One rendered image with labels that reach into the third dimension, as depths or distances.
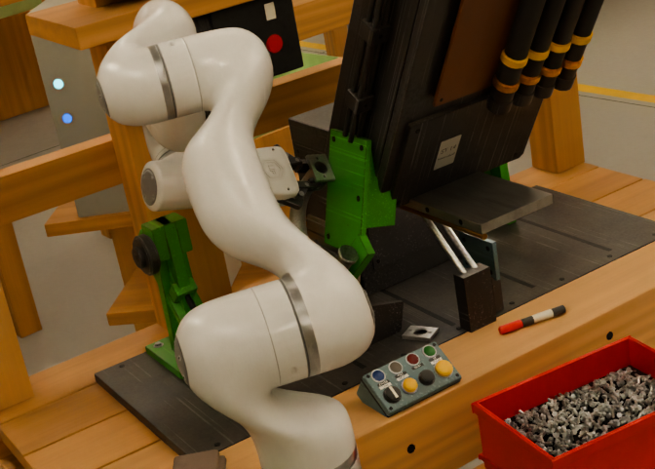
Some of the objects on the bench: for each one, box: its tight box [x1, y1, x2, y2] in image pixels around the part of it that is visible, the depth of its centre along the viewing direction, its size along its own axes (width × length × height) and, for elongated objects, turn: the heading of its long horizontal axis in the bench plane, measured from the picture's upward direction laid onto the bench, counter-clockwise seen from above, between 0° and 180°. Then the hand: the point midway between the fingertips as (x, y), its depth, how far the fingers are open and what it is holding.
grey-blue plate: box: [459, 231, 504, 313], centre depth 220 cm, size 10×2×14 cm, turn 55°
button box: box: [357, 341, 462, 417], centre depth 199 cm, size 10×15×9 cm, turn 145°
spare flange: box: [402, 326, 439, 341], centre depth 216 cm, size 6×4×1 cm
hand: (311, 175), depth 215 cm, fingers closed on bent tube, 3 cm apart
